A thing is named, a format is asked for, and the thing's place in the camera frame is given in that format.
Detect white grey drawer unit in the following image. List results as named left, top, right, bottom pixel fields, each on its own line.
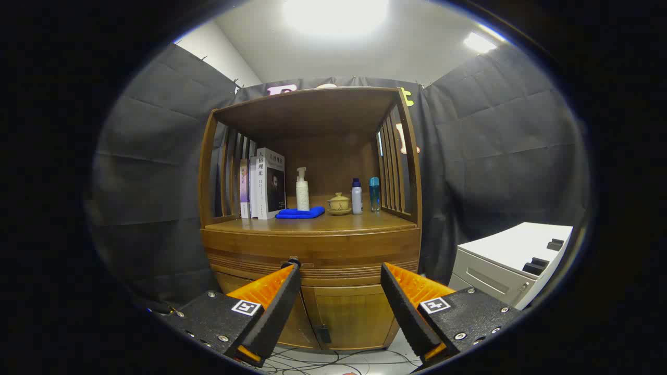
left=448, top=222, right=574, bottom=310

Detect small ceiling light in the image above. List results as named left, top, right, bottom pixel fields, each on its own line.
left=464, top=32, right=498, bottom=54

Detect wooden countertop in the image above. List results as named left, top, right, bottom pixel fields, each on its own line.
left=204, top=208, right=417, bottom=235

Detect brown wooden cabinet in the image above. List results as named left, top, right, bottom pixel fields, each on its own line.
left=198, top=86, right=424, bottom=352

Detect black floor cables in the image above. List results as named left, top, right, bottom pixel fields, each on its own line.
left=261, top=346, right=417, bottom=375

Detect large ceiling light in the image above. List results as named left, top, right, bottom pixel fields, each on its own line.
left=284, top=0, right=389, bottom=37

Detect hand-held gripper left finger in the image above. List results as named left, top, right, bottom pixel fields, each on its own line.
left=154, top=260, right=303, bottom=368

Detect white pump bottle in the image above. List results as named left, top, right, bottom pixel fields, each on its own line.
left=295, top=167, right=311, bottom=211

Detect purple book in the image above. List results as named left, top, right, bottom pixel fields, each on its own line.
left=239, top=159, right=251, bottom=219

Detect black backdrop cloth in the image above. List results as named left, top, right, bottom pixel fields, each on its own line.
left=86, top=43, right=592, bottom=313

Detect folded blue cloth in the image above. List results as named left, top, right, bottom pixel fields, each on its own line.
left=275, top=206, right=326, bottom=219

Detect wooden drawer with black knob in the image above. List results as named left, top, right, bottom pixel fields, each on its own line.
left=202, top=228, right=422, bottom=287

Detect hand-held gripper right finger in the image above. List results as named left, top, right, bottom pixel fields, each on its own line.
left=380, top=262, right=522, bottom=371

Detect yellow lidded teacup with saucer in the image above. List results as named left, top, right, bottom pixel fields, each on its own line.
left=327, top=192, right=353, bottom=216

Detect thin white book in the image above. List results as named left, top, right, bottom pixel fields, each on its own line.
left=249, top=156, right=259, bottom=219

